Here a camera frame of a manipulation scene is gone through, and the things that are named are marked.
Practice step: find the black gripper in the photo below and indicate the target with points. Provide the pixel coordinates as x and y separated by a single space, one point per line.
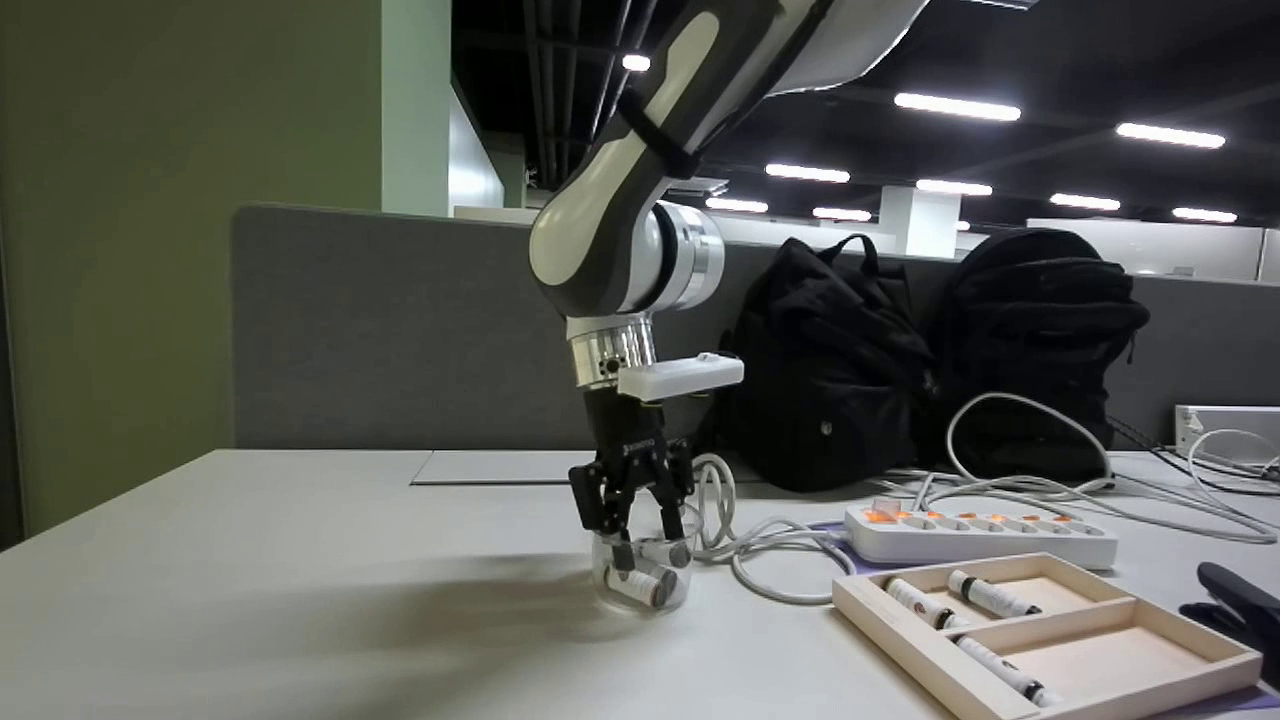
628 452

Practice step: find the small white bottle black cap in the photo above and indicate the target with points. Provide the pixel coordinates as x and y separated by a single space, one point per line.
650 588

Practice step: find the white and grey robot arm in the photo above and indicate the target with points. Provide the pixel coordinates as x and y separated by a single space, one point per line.
614 252

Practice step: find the clear plastic cup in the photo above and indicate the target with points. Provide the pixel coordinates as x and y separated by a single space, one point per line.
650 570

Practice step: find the white bottle top left compartment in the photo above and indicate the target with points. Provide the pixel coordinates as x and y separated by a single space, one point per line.
931 611

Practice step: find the white bottle compartment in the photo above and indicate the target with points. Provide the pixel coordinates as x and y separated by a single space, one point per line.
1002 671
990 597
931 611

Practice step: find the white bottle top middle compartment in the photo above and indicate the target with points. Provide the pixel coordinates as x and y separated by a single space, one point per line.
990 597

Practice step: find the wooden compartment box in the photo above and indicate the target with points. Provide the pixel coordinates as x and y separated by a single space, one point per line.
1100 654

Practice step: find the white bottle bottom compartment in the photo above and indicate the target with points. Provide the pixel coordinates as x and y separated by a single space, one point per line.
1002 671

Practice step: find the black backpack left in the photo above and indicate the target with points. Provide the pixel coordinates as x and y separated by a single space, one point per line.
832 369

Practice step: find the black backpack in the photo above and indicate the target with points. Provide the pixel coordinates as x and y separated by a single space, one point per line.
1024 318
832 369

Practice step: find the white power strip orange switches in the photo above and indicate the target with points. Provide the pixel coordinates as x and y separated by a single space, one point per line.
889 532

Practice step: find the grey desk partition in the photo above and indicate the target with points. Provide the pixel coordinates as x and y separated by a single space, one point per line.
361 331

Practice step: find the black backpack right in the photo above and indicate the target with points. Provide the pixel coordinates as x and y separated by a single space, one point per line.
1024 318

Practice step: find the white device at right edge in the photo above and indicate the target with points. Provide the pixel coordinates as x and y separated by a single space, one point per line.
1244 432

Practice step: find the purple paper sheet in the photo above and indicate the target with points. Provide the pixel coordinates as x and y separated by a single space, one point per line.
1239 701

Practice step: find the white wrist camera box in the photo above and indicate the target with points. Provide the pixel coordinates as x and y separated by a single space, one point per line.
682 378

